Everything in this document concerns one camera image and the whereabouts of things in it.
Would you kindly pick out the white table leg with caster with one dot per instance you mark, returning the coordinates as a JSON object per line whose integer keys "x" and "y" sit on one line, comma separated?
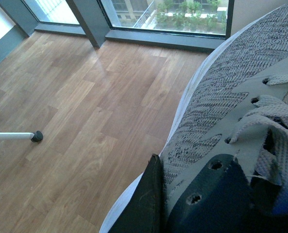
{"x": 34, "y": 137}

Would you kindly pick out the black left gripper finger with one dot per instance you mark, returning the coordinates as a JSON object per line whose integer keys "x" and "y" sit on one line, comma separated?
{"x": 143, "y": 212}

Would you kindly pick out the grey sneaker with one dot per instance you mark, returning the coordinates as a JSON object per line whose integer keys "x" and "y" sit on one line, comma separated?
{"x": 225, "y": 162}

